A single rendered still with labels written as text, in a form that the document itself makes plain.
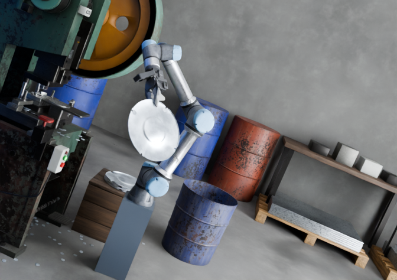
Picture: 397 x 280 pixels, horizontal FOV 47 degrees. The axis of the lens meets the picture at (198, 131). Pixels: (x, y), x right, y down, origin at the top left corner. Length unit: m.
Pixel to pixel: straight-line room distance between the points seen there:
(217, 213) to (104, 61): 1.25
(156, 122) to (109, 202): 1.01
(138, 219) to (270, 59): 3.61
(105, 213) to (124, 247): 0.42
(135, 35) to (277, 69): 3.12
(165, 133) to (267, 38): 3.81
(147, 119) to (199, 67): 3.78
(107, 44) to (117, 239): 1.21
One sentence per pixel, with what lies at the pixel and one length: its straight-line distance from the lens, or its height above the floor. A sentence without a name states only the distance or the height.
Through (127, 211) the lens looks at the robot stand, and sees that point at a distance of 2.58.
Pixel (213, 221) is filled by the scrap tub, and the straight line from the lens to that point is 3.15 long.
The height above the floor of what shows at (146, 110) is 1.01.
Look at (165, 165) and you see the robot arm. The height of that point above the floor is 0.74.
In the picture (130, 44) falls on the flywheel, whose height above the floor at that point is 1.24.
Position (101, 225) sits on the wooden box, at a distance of 3.04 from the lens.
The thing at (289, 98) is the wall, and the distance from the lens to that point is 5.77.
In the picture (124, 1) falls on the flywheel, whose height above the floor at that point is 1.47.
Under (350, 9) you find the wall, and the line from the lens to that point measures 5.92.
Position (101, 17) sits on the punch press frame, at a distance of 2.80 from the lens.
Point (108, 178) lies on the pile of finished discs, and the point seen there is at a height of 0.38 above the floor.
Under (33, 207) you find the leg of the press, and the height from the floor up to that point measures 0.27.
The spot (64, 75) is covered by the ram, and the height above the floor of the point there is 0.94.
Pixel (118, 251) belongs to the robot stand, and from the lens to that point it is 2.67.
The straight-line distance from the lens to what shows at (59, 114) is 2.67.
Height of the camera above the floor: 1.31
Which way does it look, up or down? 8 degrees down
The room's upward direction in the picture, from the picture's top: 22 degrees clockwise
